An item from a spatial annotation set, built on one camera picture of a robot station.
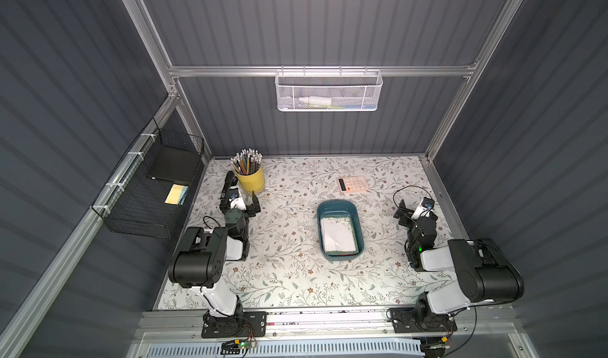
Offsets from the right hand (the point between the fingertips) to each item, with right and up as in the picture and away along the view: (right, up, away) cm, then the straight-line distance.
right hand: (415, 204), depth 89 cm
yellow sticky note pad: (-83, +5, -14) cm, 84 cm away
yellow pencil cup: (-64, +8, +12) cm, 66 cm away
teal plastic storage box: (-27, -2, +8) cm, 28 cm away
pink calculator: (-19, +8, +19) cm, 28 cm away
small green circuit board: (-59, -40, -20) cm, 73 cm away
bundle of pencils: (-67, +17, +9) cm, 69 cm away
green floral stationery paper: (-29, -12, +2) cm, 32 cm away
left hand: (-67, +4, +2) cm, 67 cm away
